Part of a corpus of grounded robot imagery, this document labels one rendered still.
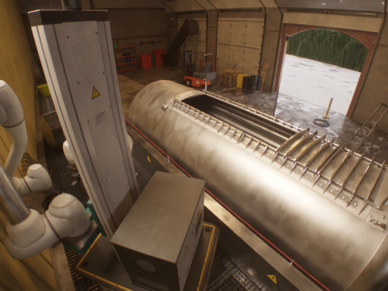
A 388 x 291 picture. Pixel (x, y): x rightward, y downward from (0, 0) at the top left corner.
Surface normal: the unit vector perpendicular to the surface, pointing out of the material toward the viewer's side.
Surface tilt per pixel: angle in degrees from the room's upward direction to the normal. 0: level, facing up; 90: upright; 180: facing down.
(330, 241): 55
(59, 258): 0
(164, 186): 0
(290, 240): 70
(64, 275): 0
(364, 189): 14
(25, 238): 75
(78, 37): 90
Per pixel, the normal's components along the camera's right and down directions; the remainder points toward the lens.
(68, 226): 0.73, 0.33
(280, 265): 0.00, -0.84
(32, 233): 0.82, 0.09
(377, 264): -0.56, -0.25
